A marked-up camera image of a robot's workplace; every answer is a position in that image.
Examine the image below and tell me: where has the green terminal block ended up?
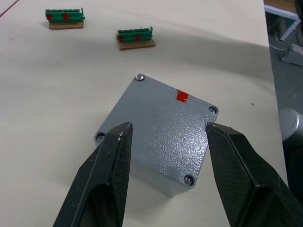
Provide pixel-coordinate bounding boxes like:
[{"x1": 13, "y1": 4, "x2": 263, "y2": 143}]
[
  {"x1": 116, "y1": 26, "x2": 153, "y2": 44},
  {"x1": 45, "y1": 7, "x2": 86, "y2": 25}
]

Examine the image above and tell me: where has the red tape patch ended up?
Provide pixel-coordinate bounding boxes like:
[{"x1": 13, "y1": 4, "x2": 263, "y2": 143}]
[{"x1": 176, "y1": 88, "x2": 189, "y2": 104}]

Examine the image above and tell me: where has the grey metal junction box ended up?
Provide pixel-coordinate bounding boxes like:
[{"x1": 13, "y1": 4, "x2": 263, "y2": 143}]
[{"x1": 129, "y1": 163, "x2": 198, "y2": 198}]

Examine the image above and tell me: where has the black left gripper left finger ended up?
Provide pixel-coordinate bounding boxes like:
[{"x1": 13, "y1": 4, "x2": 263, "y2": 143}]
[{"x1": 52, "y1": 122, "x2": 134, "y2": 227}]

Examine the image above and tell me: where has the brown cardboard piece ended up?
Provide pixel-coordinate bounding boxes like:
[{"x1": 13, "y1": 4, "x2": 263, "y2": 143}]
[
  {"x1": 117, "y1": 38, "x2": 157, "y2": 51},
  {"x1": 48, "y1": 21, "x2": 85, "y2": 30}
]

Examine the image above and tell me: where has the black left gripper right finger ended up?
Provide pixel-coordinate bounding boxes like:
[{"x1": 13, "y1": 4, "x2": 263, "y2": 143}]
[{"x1": 205, "y1": 122, "x2": 303, "y2": 227}]

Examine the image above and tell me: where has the grey metal case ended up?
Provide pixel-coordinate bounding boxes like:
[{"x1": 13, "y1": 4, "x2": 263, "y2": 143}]
[{"x1": 280, "y1": 43, "x2": 303, "y2": 67}]

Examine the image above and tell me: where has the grey metal box lid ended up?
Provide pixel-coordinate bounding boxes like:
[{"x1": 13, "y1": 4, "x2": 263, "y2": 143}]
[{"x1": 94, "y1": 73, "x2": 220, "y2": 190}]

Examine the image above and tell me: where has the silver robot body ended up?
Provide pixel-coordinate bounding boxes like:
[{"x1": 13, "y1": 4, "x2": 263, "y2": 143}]
[{"x1": 279, "y1": 108, "x2": 303, "y2": 143}]

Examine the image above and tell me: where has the white metal frame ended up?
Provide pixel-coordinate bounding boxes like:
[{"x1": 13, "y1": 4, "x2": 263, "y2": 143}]
[{"x1": 263, "y1": 4, "x2": 300, "y2": 42}]

